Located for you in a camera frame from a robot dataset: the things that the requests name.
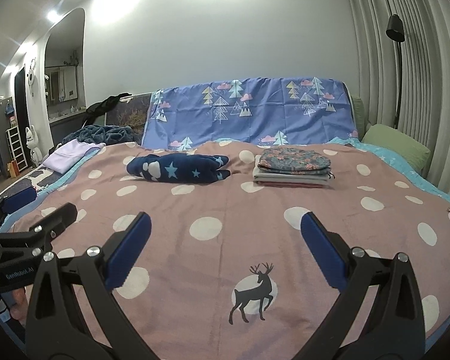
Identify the navy fleece star pajama top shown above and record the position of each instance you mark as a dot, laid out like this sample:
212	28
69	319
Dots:
180	168

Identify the blue tree print sheet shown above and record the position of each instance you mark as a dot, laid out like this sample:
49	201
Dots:
261	111

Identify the white ladder shelf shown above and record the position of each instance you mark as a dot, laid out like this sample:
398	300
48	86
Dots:
16	150

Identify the dark teal fleece blanket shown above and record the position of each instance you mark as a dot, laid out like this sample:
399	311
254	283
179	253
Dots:
107	134

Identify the pink polka dot duvet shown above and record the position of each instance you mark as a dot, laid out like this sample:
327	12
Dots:
226	273

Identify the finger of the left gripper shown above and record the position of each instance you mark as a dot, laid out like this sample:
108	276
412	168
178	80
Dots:
10	204
43	233

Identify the dark red folded garment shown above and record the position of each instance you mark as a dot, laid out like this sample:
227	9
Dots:
293	185

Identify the dark printed headboard cover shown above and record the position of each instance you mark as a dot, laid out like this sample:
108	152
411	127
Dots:
131	111

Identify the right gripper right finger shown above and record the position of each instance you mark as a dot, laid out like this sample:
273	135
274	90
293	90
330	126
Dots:
394	328

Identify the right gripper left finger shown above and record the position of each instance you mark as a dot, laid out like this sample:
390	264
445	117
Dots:
55	326

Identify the grey pleated curtain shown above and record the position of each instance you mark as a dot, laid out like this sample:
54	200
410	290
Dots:
425	104

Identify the green pillow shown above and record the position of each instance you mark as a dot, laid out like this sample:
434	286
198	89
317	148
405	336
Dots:
415	153

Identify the black garment on headboard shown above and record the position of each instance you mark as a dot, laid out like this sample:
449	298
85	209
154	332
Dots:
99	109

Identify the black floor lamp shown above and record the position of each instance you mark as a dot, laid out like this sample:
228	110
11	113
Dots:
395	32

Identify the lavender folded cloth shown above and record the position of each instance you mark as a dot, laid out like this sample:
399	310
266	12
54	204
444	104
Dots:
67	155

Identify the white lucky cat figurine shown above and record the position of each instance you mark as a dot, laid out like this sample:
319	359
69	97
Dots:
32	143

